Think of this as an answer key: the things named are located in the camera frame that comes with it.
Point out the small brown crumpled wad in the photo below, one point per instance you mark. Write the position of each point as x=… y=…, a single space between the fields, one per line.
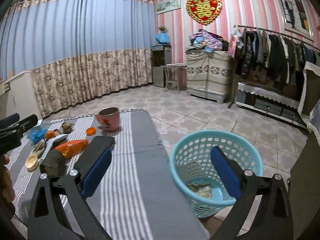
x=66 y=127

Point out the olive foil snack bag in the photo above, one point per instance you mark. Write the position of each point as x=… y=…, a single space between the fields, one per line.
x=203 y=190

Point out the pink metal-rimmed mug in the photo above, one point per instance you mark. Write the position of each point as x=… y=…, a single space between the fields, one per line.
x=109 y=119

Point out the small orange bottle cap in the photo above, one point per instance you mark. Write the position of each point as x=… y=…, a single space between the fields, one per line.
x=90 y=131

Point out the light blue plastic basket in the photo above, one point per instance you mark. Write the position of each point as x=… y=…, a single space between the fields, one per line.
x=190 y=164

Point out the red gold heart decoration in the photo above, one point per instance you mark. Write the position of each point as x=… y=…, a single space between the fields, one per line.
x=203 y=11

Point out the light blue wrapper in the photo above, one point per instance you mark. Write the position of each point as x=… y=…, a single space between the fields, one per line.
x=52 y=143

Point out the grey water dispenser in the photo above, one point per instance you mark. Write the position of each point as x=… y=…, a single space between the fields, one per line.
x=161 y=56

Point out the cloth covered cabinet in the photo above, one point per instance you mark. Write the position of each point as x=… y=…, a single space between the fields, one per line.
x=209 y=75

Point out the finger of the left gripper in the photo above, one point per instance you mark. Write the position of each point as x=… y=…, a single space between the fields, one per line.
x=26 y=124
x=10 y=120

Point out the blue wrapped potted plant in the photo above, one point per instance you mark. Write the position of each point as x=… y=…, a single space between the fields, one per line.
x=162 y=37

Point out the blue floral curtain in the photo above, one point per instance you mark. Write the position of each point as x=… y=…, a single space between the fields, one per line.
x=77 y=50

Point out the small orange round object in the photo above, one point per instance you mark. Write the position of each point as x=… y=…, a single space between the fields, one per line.
x=49 y=135

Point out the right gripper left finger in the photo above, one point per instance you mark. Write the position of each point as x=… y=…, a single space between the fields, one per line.
x=47 y=217

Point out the metal clothes rack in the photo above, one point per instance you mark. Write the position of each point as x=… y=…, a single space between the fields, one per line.
x=235 y=31

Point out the landscape wall picture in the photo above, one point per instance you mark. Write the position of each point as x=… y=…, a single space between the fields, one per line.
x=167 y=5

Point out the framed black white poster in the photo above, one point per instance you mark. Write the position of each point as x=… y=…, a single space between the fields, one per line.
x=296 y=18

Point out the dark cloth covered furniture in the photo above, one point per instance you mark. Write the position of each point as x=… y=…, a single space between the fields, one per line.
x=310 y=91

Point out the pile of colourful clothes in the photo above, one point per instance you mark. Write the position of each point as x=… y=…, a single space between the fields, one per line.
x=207 y=42

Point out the beige crumpled paper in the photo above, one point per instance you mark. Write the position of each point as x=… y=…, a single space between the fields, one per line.
x=39 y=148

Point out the grey floral fringed cloth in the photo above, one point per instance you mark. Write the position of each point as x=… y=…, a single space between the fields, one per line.
x=314 y=121

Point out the dark wooden cabinet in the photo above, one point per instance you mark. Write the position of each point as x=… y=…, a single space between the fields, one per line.
x=304 y=191

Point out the blue mesh scrubber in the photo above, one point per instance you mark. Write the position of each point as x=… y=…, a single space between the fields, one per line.
x=37 y=135

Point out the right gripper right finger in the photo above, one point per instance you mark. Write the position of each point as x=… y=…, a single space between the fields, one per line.
x=273 y=219

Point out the hanging dark clothes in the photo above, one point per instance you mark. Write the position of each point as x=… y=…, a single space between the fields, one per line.
x=280 y=59

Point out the grey striped table cloth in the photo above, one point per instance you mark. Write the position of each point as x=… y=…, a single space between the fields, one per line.
x=137 y=198

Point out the low lace covered bench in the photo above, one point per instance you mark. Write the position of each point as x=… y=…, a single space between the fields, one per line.
x=269 y=103

